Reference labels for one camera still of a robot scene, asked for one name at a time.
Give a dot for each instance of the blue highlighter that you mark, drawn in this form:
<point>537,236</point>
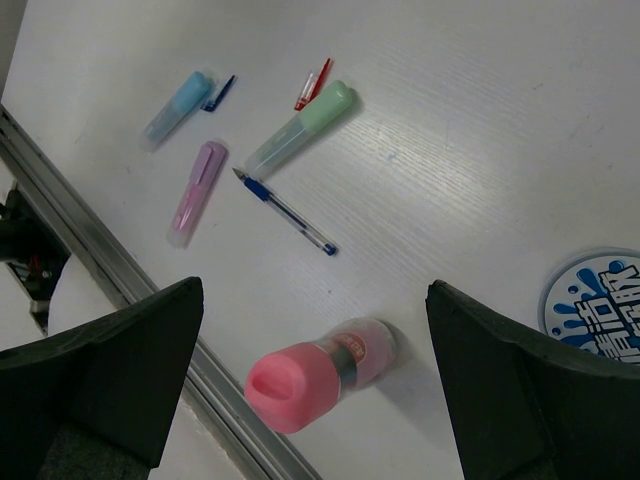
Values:
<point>188,97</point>

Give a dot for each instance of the pink capped bottle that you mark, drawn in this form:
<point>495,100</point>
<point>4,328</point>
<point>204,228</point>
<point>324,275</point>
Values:
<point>291,388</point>

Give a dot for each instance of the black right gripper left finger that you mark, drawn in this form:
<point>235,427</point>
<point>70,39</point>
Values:
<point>97,401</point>

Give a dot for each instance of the red pen cap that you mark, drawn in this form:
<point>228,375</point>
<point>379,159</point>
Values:
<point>313,85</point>

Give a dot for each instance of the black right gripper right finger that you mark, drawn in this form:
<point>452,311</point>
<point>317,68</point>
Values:
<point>525,406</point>

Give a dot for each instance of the purple highlighter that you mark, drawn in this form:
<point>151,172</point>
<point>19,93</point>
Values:
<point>204,173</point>

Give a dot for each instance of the green highlighter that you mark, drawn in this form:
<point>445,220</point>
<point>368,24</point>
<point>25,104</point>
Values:
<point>326,108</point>

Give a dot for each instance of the blue pen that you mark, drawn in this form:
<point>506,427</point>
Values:
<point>299,223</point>

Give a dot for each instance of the blue pen cap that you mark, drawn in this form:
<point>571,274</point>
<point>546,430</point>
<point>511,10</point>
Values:
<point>212,104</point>

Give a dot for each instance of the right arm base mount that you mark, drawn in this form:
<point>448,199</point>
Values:
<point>29,248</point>

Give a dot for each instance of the aluminium front rail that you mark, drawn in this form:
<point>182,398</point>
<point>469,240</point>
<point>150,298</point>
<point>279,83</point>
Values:
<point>209,386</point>

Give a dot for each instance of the blue glue jar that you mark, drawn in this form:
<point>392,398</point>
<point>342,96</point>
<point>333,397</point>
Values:
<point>591,302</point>

